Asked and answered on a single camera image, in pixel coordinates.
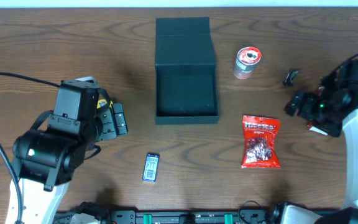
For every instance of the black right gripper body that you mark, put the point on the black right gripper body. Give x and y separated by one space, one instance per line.
301 104

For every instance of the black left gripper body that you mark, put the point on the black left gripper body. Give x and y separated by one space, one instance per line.
119 119

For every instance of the red Hacks candy bag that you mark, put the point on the red Hacks candy bag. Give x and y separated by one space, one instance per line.
259 142

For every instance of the red Pringles can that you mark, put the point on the red Pringles can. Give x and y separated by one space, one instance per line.
246 60

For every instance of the black gift box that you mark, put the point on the black gift box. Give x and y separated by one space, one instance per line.
185 68

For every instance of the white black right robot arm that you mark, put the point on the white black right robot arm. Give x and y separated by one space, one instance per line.
334 112

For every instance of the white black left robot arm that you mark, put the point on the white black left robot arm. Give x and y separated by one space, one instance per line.
46 156

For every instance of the red Hello Panda pack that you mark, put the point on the red Hello Panda pack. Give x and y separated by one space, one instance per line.
315 129

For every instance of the yellow Mentos candy bottle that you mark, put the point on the yellow Mentos candy bottle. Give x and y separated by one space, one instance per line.
103 102

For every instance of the small black clip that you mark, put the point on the small black clip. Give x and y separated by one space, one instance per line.
293 72

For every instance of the blue white small box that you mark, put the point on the blue white small box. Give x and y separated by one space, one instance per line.
151 167

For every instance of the black rail with green clips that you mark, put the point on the black rail with green clips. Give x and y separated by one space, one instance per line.
88 212

